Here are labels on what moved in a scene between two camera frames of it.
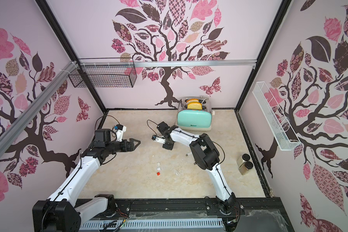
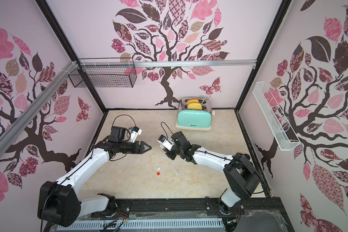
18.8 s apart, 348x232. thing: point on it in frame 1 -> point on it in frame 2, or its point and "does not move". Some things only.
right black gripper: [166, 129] -> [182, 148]
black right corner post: [276, 20] does not move
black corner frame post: [71, 51] does not move
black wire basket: [123, 76] does not move
